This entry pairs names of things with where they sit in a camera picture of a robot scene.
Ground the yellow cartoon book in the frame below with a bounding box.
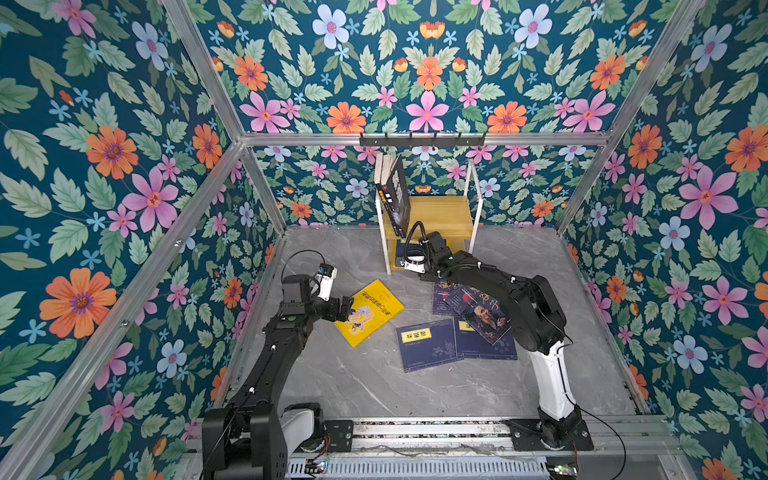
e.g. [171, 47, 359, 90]
[335, 280, 405, 348]

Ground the navy book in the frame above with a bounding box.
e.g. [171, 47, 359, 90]
[395, 240, 424, 269]
[396, 319, 463, 373]
[454, 318, 518, 360]

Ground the purple portrait book top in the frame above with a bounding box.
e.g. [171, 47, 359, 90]
[445, 286, 511, 345]

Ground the black wolf cover book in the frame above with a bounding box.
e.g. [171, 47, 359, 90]
[382, 155, 411, 238]

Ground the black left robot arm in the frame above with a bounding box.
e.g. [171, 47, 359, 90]
[202, 264, 353, 479]

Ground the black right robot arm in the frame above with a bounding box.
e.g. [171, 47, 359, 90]
[418, 232, 582, 449]

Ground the purple book underneath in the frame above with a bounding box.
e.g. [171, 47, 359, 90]
[432, 281, 459, 316]

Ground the black book standing on shelf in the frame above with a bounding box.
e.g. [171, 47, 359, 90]
[374, 152, 398, 234]

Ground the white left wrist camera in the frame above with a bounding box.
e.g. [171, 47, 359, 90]
[315, 263, 338, 301]

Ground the wooden white frame shelf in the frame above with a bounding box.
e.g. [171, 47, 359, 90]
[375, 160, 484, 275]

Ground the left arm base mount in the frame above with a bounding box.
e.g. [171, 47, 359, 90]
[283, 419, 355, 455]

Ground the black wall hook rail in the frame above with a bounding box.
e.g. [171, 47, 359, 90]
[358, 132, 486, 149]

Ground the aluminium front rail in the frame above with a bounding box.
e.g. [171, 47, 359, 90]
[337, 414, 683, 456]

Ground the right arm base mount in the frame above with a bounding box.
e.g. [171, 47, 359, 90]
[503, 419, 595, 451]

